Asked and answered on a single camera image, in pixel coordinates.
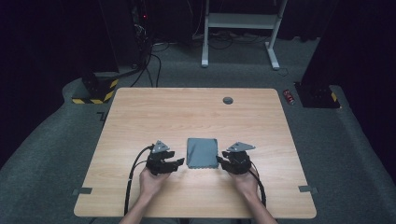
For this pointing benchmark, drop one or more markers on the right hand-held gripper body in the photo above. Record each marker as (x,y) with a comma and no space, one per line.
(240,161)

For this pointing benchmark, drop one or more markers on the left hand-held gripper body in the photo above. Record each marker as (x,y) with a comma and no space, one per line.
(155,163)

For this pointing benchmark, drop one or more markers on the grey cloth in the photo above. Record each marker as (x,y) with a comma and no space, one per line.
(202,153)

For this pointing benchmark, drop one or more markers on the person's left hand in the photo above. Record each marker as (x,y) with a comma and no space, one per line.
(152,183)

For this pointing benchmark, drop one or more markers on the person's right hand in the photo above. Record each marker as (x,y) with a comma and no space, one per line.
(246,183)

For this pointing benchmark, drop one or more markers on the grey round table grommet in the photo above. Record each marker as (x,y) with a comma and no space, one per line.
(228,100)

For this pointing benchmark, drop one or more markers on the black tape floor mark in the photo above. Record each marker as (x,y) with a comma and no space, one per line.
(102,115)

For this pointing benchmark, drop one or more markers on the grey tape strip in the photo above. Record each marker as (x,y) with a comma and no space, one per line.
(81,191)
(307,188)

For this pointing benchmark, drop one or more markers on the red can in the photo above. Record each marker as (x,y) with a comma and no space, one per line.
(288,96)

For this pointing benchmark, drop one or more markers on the black yellow striped stand base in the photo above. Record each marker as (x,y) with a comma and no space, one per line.
(99,88)

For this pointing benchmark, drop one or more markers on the black base with yellow mark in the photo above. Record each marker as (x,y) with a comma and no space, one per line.
(316,95)

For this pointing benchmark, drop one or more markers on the dark equipment rack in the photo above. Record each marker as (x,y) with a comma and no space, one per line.
(141,28)

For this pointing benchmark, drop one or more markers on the white metal stand frame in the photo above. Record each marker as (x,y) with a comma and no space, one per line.
(239,21)

